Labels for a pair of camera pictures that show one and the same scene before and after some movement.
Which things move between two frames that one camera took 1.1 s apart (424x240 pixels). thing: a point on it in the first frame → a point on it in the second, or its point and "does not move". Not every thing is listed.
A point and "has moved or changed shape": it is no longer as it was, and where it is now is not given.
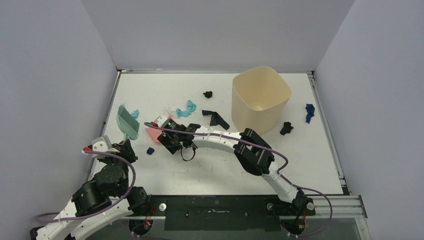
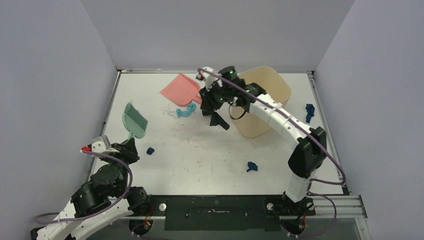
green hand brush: x=128 y=124 has moved or changed shape
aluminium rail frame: x=345 y=205 does not move
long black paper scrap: x=216 y=119 does not move
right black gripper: x=171 y=138 → x=211 y=106
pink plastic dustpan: x=155 y=132 → x=182 y=91
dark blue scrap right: x=310 y=110 does not move
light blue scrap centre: x=190 y=107 does not move
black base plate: x=225 y=212 does not move
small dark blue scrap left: x=150 y=151 does not move
